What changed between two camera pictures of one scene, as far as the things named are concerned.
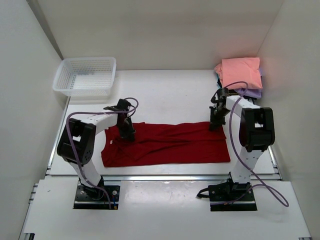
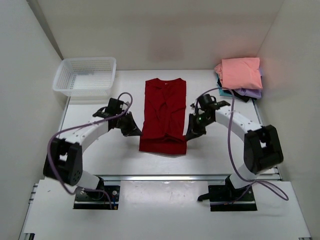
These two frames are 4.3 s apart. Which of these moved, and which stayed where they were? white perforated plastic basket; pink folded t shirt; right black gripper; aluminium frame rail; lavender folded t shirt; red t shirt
Moved: right black gripper; red t shirt
Stayed: white perforated plastic basket; lavender folded t shirt; pink folded t shirt; aluminium frame rail
